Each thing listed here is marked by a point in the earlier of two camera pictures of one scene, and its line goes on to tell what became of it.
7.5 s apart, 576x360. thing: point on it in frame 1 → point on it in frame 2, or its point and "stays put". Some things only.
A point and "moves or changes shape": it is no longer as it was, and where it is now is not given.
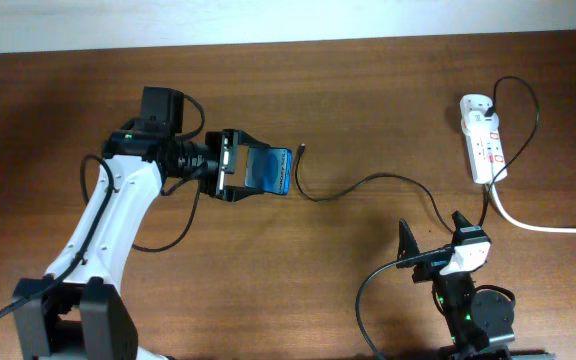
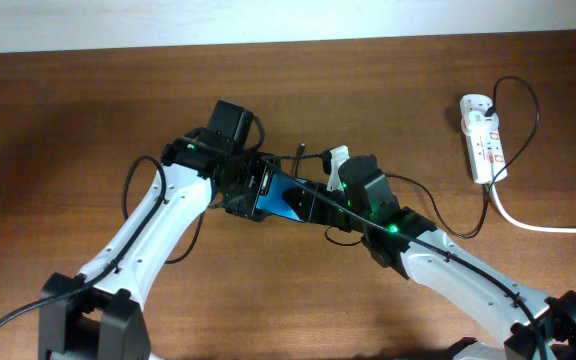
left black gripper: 225,144 → 246,203
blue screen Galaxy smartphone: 269,169 moves or changes shape
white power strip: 485,149 stays put
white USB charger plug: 476,122 stays put
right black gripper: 430,268 → 312,207
